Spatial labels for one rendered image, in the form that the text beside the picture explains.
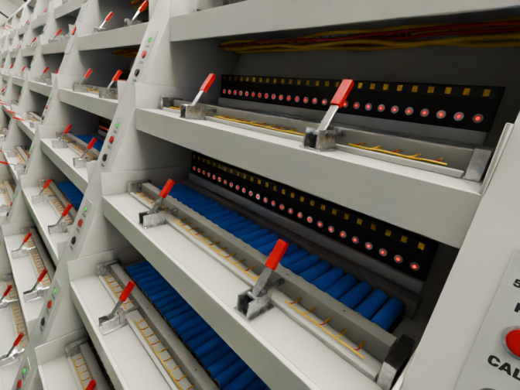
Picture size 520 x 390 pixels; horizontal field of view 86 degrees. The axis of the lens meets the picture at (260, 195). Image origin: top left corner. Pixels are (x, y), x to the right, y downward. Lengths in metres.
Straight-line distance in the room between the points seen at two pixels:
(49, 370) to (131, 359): 0.31
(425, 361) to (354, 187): 0.15
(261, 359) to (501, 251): 0.23
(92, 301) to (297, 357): 0.47
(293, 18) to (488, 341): 0.40
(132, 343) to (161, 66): 0.55
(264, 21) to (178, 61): 0.29
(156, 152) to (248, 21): 0.36
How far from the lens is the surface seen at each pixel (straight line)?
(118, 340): 0.59
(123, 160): 0.68
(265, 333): 0.33
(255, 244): 0.44
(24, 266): 1.22
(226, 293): 0.37
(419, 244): 0.40
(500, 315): 0.25
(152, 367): 0.55
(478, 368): 0.25
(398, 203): 0.27
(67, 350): 0.84
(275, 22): 0.47
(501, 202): 0.25
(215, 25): 0.57
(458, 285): 0.25
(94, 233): 0.72
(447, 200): 0.26
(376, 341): 0.33
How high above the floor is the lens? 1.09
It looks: 2 degrees down
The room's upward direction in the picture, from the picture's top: 22 degrees clockwise
